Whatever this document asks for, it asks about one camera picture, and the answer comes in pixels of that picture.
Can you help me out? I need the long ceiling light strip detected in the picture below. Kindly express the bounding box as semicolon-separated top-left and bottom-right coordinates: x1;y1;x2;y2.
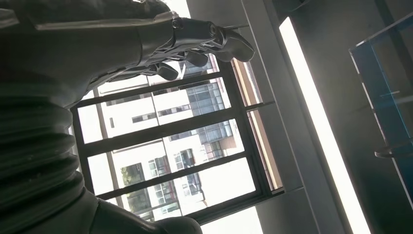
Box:
278;15;372;234

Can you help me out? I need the blue-tinted glass panel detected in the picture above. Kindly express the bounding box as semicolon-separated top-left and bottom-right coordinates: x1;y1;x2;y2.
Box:
348;12;413;211

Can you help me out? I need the black window frame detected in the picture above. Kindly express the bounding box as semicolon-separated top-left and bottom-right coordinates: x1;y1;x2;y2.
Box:
70;56;286;226

